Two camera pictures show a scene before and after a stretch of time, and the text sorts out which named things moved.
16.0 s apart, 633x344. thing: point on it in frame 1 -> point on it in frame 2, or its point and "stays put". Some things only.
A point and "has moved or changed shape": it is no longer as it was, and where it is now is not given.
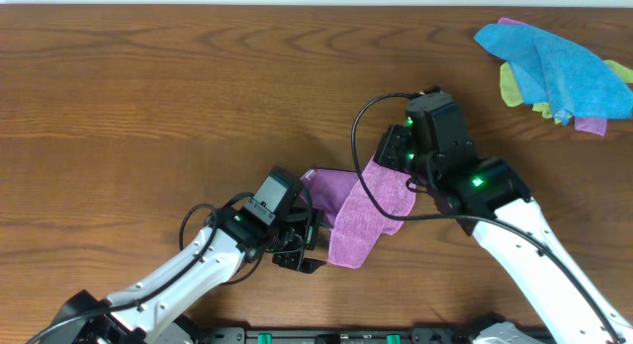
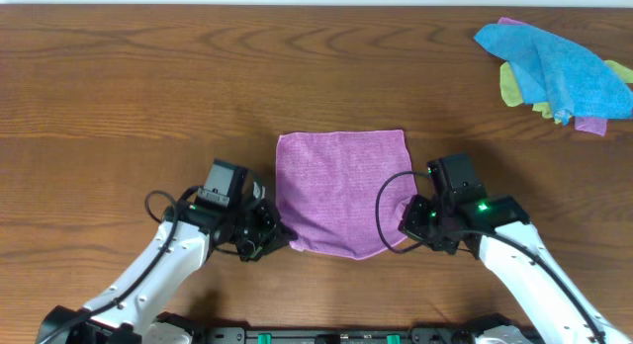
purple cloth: (355, 217) has moved or changed shape
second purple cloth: (596, 126) stays put
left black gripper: (307, 244) -> (269, 225)
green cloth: (512, 97) stays put
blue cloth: (547, 70) stays put
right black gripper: (387, 155) -> (409, 224)
